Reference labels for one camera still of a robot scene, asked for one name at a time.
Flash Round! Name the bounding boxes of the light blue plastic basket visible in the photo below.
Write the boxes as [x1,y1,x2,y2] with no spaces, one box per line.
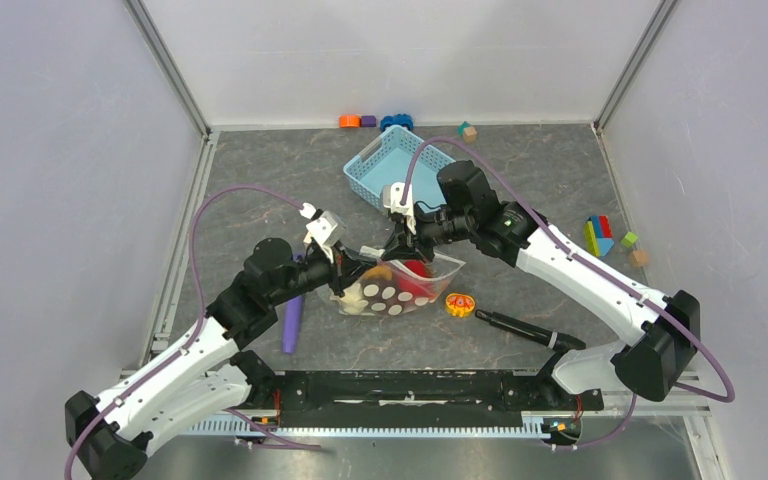
[343,126,455,211]

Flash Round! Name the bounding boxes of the purple block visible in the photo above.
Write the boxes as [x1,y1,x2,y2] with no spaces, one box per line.
[360,115,378,128]

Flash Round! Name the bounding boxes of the black marker pen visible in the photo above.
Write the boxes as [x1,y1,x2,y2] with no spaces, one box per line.
[474,309,587,353]

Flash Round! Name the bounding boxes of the orange toy croissant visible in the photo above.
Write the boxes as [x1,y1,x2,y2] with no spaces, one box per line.
[360,264,393,282]

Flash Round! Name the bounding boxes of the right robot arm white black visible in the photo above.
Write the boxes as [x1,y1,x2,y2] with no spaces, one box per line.
[381,161,700,408]

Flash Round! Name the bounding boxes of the blue toy car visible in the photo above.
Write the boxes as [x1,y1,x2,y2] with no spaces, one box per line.
[379,113,414,132]

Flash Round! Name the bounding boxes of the red toy tomato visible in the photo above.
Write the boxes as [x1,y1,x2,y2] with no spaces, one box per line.
[403,260,433,279]

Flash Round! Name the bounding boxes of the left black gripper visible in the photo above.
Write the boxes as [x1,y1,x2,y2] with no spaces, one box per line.
[268,238,376,306]

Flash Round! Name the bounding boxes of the orange cylinder block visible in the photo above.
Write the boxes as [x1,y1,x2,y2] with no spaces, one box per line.
[338,114,362,129]

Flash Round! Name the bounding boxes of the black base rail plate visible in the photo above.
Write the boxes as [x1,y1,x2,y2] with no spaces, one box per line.
[242,370,604,429]

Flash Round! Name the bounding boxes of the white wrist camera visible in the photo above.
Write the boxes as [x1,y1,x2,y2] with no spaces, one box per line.
[299,202,347,263]
[380,182,416,234]

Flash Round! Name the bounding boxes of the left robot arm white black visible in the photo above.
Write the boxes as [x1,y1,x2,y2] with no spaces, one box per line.
[64,238,378,479]

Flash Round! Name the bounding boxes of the clear dotted zip top bag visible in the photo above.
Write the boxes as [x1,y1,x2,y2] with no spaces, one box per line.
[319,246,466,316]

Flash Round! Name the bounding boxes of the multicolour block stack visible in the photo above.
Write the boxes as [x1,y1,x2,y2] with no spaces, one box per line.
[583,215,615,258]

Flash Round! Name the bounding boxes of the orange round toy slice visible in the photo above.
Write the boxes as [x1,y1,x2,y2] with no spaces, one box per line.
[444,293,476,318]

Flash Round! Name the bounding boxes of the white toy egg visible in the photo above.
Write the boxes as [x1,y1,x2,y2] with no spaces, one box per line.
[329,285,369,315]

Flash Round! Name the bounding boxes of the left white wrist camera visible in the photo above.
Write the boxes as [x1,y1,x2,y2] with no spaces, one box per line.
[299,202,347,263]

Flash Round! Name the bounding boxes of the tan wooden cube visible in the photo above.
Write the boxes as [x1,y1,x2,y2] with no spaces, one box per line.
[628,249,650,268]

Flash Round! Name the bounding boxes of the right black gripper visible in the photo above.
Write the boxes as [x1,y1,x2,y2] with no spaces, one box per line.
[383,202,475,263]

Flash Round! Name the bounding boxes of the purple toy microphone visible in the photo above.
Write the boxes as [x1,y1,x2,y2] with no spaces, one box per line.
[281,293,305,355]

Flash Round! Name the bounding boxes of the teal and tan cubes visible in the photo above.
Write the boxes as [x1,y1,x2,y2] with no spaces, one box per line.
[458,121,478,144]

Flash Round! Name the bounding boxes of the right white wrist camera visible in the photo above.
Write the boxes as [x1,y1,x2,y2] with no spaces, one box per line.
[380,182,416,234]

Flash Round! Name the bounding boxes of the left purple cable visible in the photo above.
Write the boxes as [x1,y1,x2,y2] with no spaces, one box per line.
[63,184,309,480]

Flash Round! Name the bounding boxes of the green cube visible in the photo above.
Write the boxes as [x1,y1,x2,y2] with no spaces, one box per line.
[621,231,639,249]

